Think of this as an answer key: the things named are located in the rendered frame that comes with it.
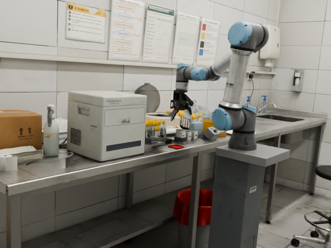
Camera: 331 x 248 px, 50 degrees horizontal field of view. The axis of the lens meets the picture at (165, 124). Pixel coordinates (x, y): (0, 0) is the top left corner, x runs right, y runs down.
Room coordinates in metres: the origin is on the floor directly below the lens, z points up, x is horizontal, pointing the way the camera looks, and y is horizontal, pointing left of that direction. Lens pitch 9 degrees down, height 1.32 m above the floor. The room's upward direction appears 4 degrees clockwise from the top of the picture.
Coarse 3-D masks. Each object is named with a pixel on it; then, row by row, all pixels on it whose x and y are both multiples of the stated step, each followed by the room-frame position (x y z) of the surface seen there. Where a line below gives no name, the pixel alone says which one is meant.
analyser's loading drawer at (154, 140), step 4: (152, 136) 1.86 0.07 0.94; (148, 140) 1.81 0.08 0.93; (152, 140) 1.86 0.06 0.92; (156, 140) 1.84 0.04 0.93; (160, 140) 1.89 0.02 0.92; (164, 140) 1.87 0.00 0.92; (148, 144) 1.79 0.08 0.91; (152, 144) 1.80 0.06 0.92; (156, 144) 1.82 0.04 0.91; (160, 144) 1.85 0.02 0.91; (164, 144) 1.87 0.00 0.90
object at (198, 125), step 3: (192, 123) 2.24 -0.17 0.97; (195, 123) 2.23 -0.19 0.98; (198, 123) 2.26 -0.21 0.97; (201, 123) 2.29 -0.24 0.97; (189, 126) 2.25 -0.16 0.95; (192, 126) 2.24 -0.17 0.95; (195, 126) 2.23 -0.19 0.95; (198, 126) 2.26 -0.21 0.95; (201, 126) 2.29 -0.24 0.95; (198, 129) 2.26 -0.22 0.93; (201, 129) 2.29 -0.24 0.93; (198, 132) 2.26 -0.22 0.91; (201, 132) 2.30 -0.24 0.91; (198, 135) 2.27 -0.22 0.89; (201, 135) 2.30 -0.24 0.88
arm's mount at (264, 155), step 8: (216, 152) 1.82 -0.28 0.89; (224, 152) 1.79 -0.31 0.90; (232, 152) 1.76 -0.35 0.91; (240, 152) 1.74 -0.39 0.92; (248, 152) 1.75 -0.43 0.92; (256, 152) 1.76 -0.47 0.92; (264, 152) 1.77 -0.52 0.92; (272, 152) 1.78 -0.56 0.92; (280, 152) 1.79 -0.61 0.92; (288, 152) 1.84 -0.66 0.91; (240, 160) 1.72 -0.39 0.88; (248, 160) 1.70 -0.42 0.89; (256, 160) 1.67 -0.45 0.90; (264, 160) 1.64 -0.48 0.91; (272, 160) 1.69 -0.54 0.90; (280, 160) 1.77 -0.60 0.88
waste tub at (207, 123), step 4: (204, 120) 2.40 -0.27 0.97; (208, 120) 2.43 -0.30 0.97; (204, 124) 2.35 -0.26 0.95; (208, 124) 2.32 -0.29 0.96; (212, 124) 2.30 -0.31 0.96; (204, 128) 2.35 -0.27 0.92; (216, 128) 2.29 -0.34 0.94; (220, 132) 2.33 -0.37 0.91; (224, 132) 2.36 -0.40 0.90; (220, 136) 2.33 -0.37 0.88; (224, 136) 2.36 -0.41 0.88
